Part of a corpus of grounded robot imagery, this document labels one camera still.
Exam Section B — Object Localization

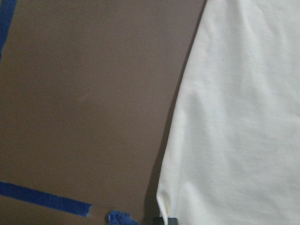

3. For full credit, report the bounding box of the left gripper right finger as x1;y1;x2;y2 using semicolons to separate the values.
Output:
167;217;178;225

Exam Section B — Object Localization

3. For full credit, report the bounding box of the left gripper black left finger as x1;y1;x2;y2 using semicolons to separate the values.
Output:
153;217;165;225

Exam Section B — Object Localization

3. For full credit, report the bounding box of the cream long-sleeve cat shirt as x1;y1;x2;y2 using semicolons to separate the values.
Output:
157;0;300;225

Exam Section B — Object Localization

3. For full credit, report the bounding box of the crumpled blue tape piece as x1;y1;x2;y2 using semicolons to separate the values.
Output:
108;210;140;225

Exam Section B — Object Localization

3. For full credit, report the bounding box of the short blue tape strip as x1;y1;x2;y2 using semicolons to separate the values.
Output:
0;182;92;217

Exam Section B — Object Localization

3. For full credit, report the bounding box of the long blue tape strip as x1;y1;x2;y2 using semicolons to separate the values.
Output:
0;0;17;58

